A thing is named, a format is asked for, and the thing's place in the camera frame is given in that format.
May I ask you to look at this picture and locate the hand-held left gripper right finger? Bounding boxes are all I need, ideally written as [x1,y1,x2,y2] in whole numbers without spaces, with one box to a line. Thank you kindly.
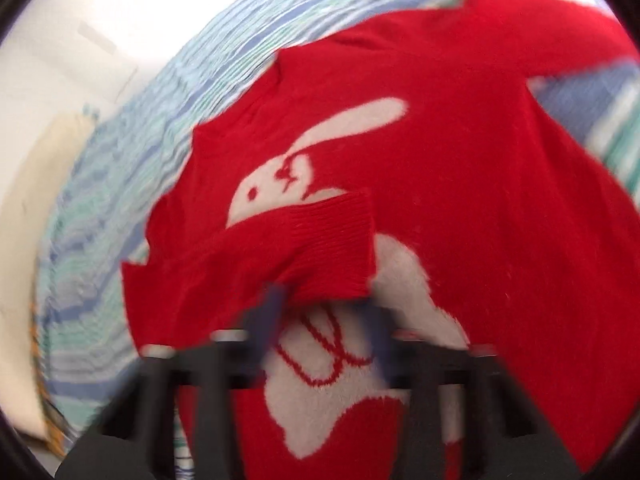
[357,300,551,480]

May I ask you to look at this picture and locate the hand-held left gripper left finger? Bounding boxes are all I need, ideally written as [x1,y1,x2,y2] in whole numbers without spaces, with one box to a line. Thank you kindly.
[100,284,292,480]

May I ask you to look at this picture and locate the red sweater with white rabbit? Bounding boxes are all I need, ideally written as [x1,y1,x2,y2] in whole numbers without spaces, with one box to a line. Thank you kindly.
[121,0,640,480]

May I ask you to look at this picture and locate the blue green striped blanket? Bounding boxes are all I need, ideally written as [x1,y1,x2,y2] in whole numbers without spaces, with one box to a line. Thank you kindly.
[31,0,640,480]

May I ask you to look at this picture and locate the orange patterned bed sheet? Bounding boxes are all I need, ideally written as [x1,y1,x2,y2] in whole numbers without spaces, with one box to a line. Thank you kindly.
[29,300,68,456]

